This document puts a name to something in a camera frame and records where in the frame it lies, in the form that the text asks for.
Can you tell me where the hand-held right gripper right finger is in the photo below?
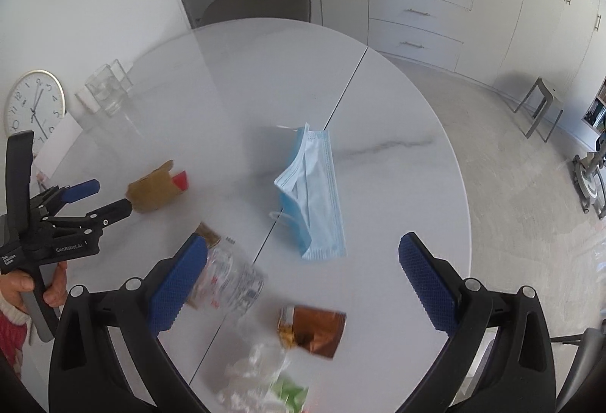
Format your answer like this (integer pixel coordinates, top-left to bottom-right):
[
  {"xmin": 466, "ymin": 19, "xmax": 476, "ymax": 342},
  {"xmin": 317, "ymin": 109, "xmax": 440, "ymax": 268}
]
[{"xmin": 398, "ymin": 232, "xmax": 557, "ymax": 413}]

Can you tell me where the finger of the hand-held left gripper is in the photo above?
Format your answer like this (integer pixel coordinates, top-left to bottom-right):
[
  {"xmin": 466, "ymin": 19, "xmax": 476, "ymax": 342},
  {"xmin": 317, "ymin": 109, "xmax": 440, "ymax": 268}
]
[
  {"xmin": 31, "ymin": 179, "xmax": 102, "ymax": 219},
  {"xmin": 40, "ymin": 198, "xmax": 134, "ymax": 237}
]

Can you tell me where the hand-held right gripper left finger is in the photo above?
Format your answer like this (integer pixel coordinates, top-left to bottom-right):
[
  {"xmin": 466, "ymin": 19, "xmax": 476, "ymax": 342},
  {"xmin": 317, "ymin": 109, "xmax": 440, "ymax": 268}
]
[{"xmin": 47, "ymin": 233, "xmax": 214, "ymax": 413}]

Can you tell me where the brown paper box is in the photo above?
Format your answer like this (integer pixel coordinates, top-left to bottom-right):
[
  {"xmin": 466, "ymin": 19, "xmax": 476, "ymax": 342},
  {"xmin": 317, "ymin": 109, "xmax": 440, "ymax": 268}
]
[{"xmin": 124, "ymin": 160, "xmax": 189, "ymax": 213}]

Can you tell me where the clear plastic bottle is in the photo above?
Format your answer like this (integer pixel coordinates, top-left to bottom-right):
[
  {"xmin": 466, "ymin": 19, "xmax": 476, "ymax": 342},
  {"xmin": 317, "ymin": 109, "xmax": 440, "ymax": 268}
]
[{"xmin": 187, "ymin": 235, "xmax": 266, "ymax": 318}]

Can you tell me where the green white wrapper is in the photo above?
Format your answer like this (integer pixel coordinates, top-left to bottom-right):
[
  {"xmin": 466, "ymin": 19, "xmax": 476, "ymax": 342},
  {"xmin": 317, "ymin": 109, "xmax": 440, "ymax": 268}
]
[{"xmin": 215, "ymin": 339, "xmax": 310, "ymax": 413}]

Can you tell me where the blue face mask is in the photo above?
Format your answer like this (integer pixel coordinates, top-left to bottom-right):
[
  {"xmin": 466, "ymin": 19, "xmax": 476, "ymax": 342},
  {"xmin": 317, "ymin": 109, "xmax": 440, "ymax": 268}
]
[{"xmin": 270, "ymin": 122, "xmax": 348, "ymax": 261}]

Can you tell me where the person's left forearm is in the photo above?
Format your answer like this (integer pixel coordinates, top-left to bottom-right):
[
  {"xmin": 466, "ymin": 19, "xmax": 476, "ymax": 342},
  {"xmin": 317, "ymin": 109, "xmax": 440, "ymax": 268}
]
[{"xmin": 0, "ymin": 294, "xmax": 33, "ymax": 370}]

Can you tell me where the person's left hand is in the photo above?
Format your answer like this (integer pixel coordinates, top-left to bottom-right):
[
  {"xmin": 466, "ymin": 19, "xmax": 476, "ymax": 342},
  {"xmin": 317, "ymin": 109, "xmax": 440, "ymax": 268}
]
[{"xmin": 0, "ymin": 260, "xmax": 70, "ymax": 312}]

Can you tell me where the white board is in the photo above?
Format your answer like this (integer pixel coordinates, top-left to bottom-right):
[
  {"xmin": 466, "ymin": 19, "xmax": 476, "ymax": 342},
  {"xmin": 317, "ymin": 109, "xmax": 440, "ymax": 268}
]
[{"xmin": 33, "ymin": 110, "xmax": 91, "ymax": 187}]

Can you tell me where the small brown packet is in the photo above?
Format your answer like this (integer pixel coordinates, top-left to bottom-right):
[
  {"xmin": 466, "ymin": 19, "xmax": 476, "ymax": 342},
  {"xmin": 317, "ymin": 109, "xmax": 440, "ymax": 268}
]
[{"xmin": 196, "ymin": 221, "xmax": 222, "ymax": 249}]

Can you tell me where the clear glass vase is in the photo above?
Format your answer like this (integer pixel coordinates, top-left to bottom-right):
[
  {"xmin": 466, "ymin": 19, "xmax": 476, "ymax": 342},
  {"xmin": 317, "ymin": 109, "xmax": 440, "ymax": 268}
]
[{"xmin": 85, "ymin": 59, "xmax": 131, "ymax": 117}]

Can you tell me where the copper snack wrapper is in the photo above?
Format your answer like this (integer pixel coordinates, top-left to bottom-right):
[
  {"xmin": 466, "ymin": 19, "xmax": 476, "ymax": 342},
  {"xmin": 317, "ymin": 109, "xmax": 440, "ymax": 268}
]
[{"xmin": 277, "ymin": 304, "xmax": 348, "ymax": 361}]

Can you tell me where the grey floor cleaner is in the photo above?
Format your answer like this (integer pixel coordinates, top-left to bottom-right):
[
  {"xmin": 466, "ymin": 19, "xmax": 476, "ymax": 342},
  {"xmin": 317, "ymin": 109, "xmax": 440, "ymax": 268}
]
[{"xmin": 570, "ymin": 131, "xmax": 606, "ymax": 220}]

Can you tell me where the grey metal stool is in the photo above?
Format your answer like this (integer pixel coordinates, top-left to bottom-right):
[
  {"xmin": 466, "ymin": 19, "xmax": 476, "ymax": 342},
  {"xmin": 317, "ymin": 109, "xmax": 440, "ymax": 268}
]
[{"xmin": 514, "ymin": 77, "xmax": 564, "ymax": 143}]

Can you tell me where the open shelf unit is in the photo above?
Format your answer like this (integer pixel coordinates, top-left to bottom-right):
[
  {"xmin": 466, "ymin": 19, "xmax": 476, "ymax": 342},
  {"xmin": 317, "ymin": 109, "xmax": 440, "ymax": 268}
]
[{"xmin": 581, "ymin": 80, "xmax": 606, "ymax": 130}]

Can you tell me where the grey dining chair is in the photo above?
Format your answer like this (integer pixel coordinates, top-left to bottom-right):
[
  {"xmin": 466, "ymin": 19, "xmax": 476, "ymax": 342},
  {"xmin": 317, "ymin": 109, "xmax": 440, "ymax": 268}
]
[{"xmin": 196, "ymin": 0, "xmax": 312, "ymax": 28}]

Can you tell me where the tall beige cabinet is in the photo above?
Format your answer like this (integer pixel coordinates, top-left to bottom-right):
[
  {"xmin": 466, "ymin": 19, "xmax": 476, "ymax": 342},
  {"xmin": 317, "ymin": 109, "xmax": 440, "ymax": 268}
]
[{"xmin": 492, "ymin": 0, "xmax": 606, "ymax": 97}]

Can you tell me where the white wall clock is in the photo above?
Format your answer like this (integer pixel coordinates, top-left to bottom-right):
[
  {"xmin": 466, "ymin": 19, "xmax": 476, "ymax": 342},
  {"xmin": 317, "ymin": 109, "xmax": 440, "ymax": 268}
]
[{"xmin": 4, "ymin": 69, "xmax": 66, "ymax": 145}]

